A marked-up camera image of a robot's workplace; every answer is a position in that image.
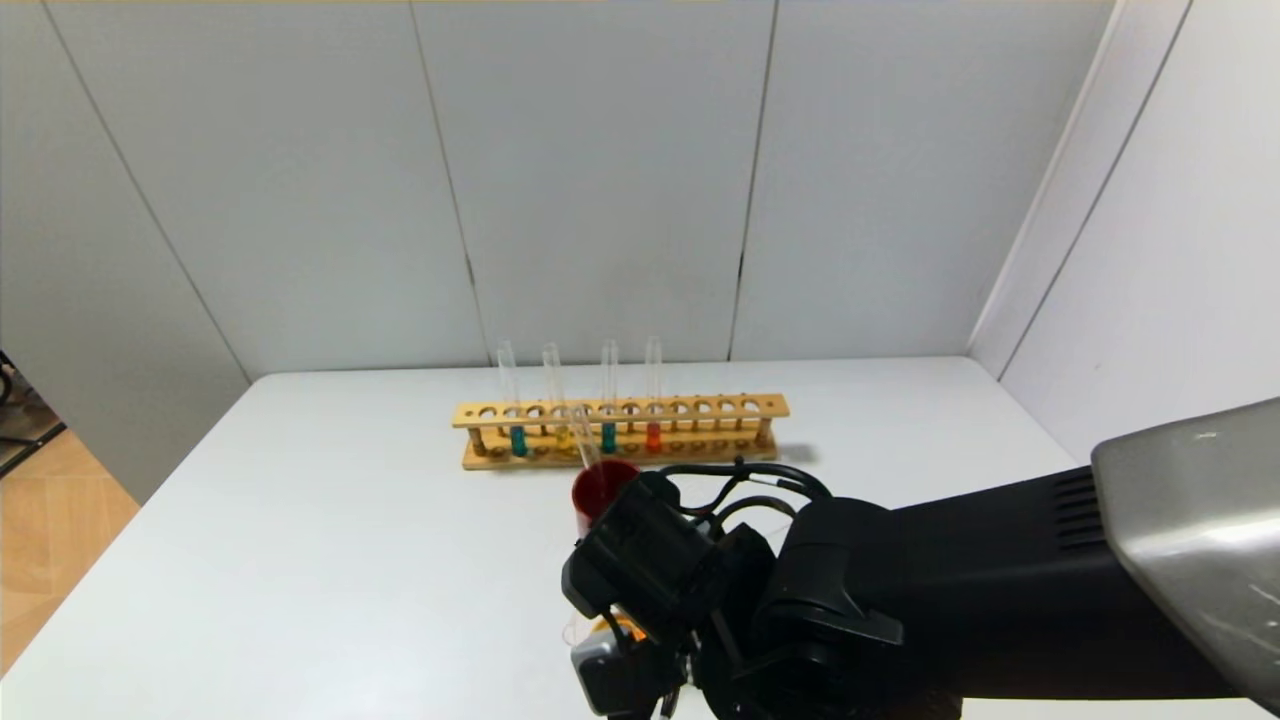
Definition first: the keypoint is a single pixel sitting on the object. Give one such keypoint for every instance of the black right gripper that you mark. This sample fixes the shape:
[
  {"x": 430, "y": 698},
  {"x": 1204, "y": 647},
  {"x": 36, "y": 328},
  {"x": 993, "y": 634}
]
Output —
[{"x": 700, "y": 640}]

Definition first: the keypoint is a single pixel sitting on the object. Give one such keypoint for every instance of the test tube with red liquid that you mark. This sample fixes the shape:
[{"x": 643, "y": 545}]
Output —
[
  {"x": 586, "y": 445},
  {"x": 654, "y": 438}
]

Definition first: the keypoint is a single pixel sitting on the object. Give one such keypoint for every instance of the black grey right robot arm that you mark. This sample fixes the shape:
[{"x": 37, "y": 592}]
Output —
[{"x": 950, "y": 580}]

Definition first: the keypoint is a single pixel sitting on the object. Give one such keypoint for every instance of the test tube with teal liquid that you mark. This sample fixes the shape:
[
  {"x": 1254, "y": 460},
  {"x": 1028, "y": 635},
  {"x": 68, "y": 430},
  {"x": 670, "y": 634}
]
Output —
[
  {"x": 608, "y": 440},
  {"x": 518, "y": 442}
]

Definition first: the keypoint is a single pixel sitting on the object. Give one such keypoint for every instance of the wooden test tube rack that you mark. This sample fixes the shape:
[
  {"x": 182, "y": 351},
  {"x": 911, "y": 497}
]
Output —
[{"x": 700, "y": 408}]

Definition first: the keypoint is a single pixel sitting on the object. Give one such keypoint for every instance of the test tube with yellow liquid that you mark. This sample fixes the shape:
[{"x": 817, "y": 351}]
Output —
[{"x": 561, "y": 436}]

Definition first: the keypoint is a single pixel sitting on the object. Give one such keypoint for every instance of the clear plastic spouted bowl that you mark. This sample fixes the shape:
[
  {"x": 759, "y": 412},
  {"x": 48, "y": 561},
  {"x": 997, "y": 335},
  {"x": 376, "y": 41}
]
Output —
[{"x": 622, "y": 628}]

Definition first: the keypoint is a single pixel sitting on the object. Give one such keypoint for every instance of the dark red plastic cup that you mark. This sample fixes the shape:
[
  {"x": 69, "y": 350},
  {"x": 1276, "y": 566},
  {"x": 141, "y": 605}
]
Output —
[{"x": 595, "y": 495}]

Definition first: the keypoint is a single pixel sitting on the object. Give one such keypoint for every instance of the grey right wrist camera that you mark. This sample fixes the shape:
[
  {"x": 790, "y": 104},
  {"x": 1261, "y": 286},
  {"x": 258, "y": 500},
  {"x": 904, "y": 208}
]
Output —
[{"x": 620, "y": 680}]

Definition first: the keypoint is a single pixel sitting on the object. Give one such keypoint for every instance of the black metal frame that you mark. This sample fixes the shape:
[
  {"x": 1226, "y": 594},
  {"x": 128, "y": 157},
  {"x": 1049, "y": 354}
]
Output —
[{"x": 6, "y": 400}]

